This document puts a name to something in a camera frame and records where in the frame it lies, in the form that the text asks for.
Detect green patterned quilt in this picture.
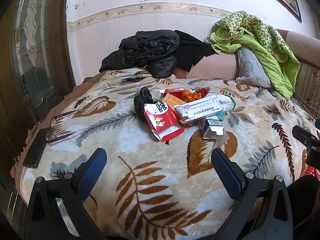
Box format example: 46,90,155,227
210,11,300,100

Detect eyeglasses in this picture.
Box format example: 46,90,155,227
46,109,88,145

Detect red cigarette box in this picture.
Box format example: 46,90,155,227
159,88,186,99

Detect black phone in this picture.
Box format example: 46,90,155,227
23,128,50,168

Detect grey quilted pillow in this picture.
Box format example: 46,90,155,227
236,46,273,89

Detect black puffer jacket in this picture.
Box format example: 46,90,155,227
99,30,180,79

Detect red crumpled wrapper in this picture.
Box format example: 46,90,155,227
197,88,209,98

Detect orange box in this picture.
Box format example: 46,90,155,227
162,93,185,110

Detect black cloth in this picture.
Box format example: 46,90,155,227
174,30,216,72

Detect leaf-patterned beige blanket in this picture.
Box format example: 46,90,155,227
11,69,319,239

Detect red plastic trash basket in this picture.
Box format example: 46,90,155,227
300,165,320,180

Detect striped brown headboard cushion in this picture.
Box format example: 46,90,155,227
278,29,319,121

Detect black plastic bag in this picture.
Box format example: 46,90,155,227
133,87,156,123

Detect white medicine box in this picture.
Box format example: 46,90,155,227
174,95,223,124

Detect white sock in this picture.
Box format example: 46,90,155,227
217,95,235,112

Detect torn red snack box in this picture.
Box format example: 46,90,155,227
144,101,184,142

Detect orange foil wrapper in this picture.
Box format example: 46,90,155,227
180,90,202,103

